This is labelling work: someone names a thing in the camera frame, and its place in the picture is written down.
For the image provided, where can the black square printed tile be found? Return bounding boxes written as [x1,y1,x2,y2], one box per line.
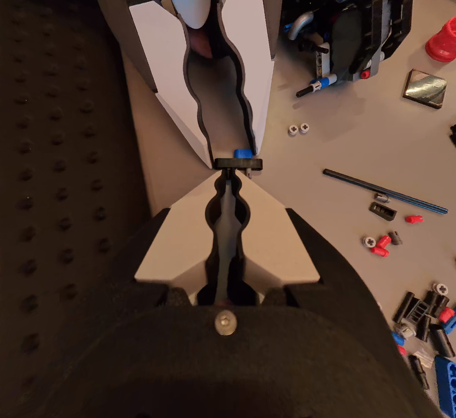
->
[403,68,448,109]

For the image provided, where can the black toy truck model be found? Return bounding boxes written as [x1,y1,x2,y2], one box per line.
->
[283,0,416,98]

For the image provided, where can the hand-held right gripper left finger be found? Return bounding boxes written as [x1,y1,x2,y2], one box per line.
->
[135,170,226,306]

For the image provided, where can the long black axle rod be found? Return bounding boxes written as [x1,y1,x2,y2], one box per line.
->
[323,169,449,215]

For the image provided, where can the red toy wheel hub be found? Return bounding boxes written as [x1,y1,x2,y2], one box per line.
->
[425,17,456,63]

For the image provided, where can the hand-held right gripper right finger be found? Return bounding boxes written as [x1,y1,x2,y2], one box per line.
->
[230,171,321,306]

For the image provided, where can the grey desk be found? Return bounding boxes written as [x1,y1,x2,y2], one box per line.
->
[121,0,456,418]

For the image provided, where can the black dimpled mat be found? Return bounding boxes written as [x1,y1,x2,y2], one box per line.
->
[0,0,157,418]

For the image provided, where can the person's left hand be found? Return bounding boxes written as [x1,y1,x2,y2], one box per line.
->
[190,28,214,59]

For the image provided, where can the dark grey holed beam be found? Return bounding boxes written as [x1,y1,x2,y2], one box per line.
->
[213,157,264,171]

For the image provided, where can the small black hollow brick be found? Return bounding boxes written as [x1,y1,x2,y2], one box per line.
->
[369,202,397,222]

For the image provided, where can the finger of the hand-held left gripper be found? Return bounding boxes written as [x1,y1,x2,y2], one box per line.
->
[218,0,276,158]
[128,0,215,169]

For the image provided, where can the blue angled holed beam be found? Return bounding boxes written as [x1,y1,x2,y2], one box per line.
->
[435,356,456,418]

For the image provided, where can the pile of small toy bricks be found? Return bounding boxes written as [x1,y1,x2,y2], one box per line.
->
[390,283,456,390]

